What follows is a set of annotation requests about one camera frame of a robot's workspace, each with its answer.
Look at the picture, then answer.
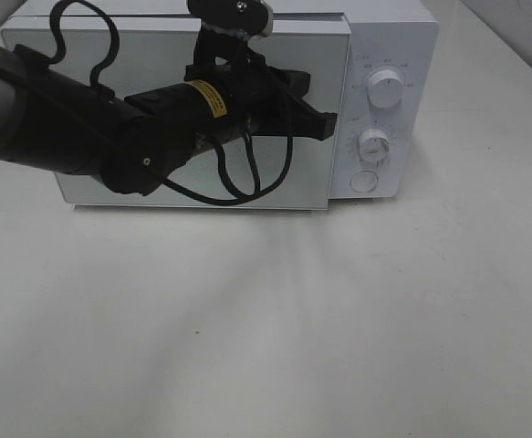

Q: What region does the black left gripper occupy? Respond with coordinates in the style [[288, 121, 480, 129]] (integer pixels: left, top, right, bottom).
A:
[[184, 31, 338, 141]]

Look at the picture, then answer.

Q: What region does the white microwave door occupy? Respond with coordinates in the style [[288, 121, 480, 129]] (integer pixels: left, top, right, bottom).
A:
[[0, 16, 350, 210]]

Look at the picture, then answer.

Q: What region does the white round door button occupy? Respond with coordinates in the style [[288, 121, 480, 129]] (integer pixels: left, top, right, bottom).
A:
[[349, 171, 379, 193]]

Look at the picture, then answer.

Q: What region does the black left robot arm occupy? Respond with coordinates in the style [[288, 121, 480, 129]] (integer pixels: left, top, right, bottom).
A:
[[0, 45, 337, 205]]

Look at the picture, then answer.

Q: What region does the white lower timer knob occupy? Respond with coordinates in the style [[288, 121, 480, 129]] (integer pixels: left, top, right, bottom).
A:
[[357, 129, 390, 162]]

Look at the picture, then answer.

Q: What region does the white upper power knob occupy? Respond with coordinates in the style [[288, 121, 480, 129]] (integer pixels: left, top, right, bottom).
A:
[[366, 66, 404, 110]]

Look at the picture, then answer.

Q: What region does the white microwave oven body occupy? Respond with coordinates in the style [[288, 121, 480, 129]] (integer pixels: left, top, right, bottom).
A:
[[6, 1, 439, 203]]

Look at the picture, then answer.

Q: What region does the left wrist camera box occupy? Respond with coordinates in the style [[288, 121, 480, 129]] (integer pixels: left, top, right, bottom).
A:
[[186, 0, 274, 37]]

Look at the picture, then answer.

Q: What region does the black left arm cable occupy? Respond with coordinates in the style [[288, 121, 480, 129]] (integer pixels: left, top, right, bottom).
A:
[[46, 0, 295, 205]]

